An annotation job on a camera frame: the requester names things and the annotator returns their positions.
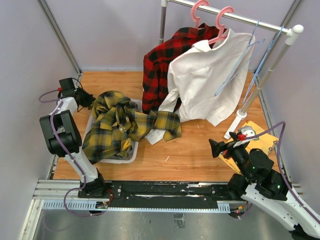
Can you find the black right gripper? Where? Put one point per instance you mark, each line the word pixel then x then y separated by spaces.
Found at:
pixel 216 147

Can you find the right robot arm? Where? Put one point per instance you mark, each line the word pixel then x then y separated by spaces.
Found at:
pixel 258 183

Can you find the yellow plaid flannel shirt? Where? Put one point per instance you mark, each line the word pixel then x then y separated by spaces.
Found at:
pixel 169 122

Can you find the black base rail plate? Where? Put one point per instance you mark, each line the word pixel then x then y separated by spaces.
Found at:
pixel 169 195

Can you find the pink plastic hanger right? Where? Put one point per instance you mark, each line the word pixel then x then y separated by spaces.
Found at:
pixel 219 26

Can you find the white shirt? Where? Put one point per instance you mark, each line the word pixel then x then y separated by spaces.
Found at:
pixel 195 76

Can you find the white plastic laundry basket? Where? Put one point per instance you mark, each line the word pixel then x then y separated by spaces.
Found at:
pixel 130 155

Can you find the metal clothes rack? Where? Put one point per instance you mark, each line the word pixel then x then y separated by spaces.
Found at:
pixel 291 35

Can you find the red black plaid shirt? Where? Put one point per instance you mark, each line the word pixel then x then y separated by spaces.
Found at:
pixel 156 63

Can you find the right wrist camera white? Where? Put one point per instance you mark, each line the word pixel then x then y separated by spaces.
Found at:
pixel 244 135

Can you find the blue wire hanger with plaid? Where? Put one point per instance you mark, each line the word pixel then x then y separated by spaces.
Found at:
pixel 238 66

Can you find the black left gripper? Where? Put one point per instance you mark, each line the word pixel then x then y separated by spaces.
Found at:
pixel 89 98

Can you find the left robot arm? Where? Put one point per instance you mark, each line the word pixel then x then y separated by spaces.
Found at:
pixel 63 138

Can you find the blue wire hanger of grey shirt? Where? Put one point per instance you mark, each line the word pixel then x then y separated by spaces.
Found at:
pixel 263 60

